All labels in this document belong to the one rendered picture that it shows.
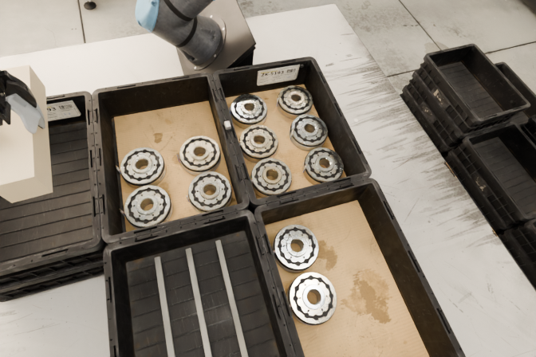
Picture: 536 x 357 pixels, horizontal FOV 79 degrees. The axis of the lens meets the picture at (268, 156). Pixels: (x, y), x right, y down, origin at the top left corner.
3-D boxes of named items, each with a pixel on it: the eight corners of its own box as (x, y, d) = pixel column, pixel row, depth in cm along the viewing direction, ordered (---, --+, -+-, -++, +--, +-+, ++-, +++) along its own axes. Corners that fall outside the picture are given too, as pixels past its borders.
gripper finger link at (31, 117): (44, 150, 55) (-6, 123, 47) (41, 122, 58) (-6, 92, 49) (61, 143, 55) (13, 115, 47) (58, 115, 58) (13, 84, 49)
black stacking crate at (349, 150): (214, 100, 98) (212, 72, 88) (305, 84, 105) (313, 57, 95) (249, 223, 80) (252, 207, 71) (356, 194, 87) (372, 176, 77)
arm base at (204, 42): (183, 44, 113) (159, 29, 105) (212, 11, 107) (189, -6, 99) (195, 73, 106) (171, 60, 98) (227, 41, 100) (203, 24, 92)
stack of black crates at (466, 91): (384, 113, 189) (423, 53, 150) (426, 101, 197) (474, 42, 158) (422, 171, 172) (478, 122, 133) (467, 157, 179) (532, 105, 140)
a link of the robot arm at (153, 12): (165, 24, 104) (126, -1, 93) (194, -3, 97) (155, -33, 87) (170, 53, 99) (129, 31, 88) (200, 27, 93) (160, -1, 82)
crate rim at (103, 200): (94, 96, 83) (91, 89, 81) (211, 77, 90) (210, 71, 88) (106, 248, 65) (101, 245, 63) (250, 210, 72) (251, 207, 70)
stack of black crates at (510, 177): (423, 172, 172) (463, 136, 142) (467, 157, 179) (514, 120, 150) (470, 244, 154) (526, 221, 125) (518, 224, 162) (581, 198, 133)
